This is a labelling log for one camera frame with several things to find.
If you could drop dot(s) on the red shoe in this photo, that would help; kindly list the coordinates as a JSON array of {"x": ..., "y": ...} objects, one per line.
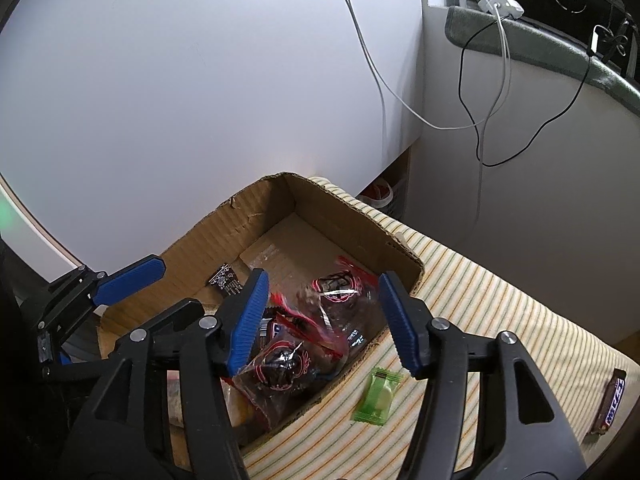
[{"x": 377, "y": 192}]

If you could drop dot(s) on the small black snack packet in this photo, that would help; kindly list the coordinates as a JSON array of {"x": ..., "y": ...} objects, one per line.
[{"x": 225, "y": 280}]

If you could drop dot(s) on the white cabinet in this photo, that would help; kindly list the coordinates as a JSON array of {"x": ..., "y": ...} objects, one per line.
[{"x": 200, "y": 85}]

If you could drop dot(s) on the brown cardboard box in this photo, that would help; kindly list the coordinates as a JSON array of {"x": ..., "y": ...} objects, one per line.
[{"x": 310, "y": 200}]

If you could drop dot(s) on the green snack packet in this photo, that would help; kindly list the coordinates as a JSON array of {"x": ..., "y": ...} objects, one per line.
[{"x": 377, "y": 395}]

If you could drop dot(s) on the small black device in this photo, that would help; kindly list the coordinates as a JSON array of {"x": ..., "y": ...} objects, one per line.
[{"x": 595, "y": 37}]

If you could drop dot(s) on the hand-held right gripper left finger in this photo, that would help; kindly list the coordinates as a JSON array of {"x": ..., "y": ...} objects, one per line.
[{"x": 247, "y": 320}]

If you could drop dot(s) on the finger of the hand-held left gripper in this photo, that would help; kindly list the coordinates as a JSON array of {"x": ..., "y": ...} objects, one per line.
[{"x": 130, "y": 280}]

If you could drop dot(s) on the striped blanket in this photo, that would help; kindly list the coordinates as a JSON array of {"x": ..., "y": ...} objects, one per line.
[{"x": 500, "y": 320}]

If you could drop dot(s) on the clear red black snack packet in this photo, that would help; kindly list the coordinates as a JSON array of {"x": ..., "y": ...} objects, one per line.
[
  {"x": 280, "y": 360},
  {"x": 340, "y": 292}
]

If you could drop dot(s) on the dark chocolate bar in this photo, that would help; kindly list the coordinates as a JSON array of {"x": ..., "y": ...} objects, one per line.
[{"x": 611, "y": 400}]

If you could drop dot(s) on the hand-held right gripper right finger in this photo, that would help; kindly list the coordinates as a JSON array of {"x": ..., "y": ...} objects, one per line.
[{"x": 400, "y": 325}]

